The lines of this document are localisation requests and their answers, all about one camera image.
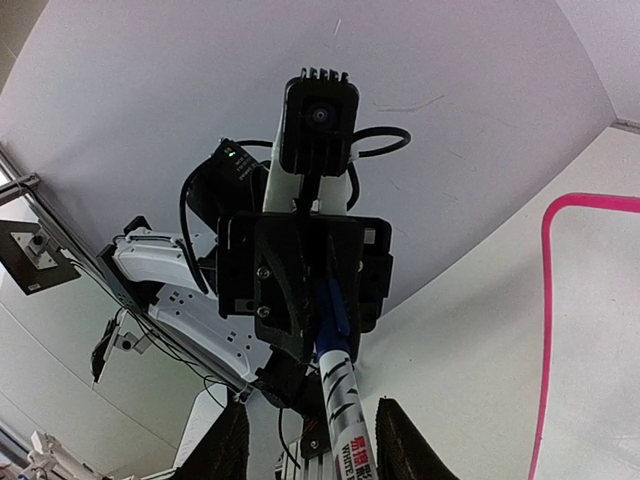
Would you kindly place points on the external camera on mount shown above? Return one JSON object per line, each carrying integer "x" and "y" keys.
{"x": 33, "y": 258}

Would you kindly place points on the pink framed whiteboard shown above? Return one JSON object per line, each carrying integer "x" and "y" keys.
{"x": 588, "y": 415}

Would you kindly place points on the white whiteboard marker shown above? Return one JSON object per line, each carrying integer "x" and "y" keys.
{"x": 352, "y": 453}

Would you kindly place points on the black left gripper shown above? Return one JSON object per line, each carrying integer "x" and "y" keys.
{"x": 271, "y": 266}

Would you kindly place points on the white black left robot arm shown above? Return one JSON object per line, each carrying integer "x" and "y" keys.
{"x": 149, "y": 271}

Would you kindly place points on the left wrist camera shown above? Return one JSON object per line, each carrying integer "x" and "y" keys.
{"x": 318, "y": 123}

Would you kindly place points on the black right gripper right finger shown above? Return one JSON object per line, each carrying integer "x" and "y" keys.
{"x": 402, "y": 451}

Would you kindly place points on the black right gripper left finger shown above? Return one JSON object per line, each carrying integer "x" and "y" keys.
{"x": 223, "y": 452}

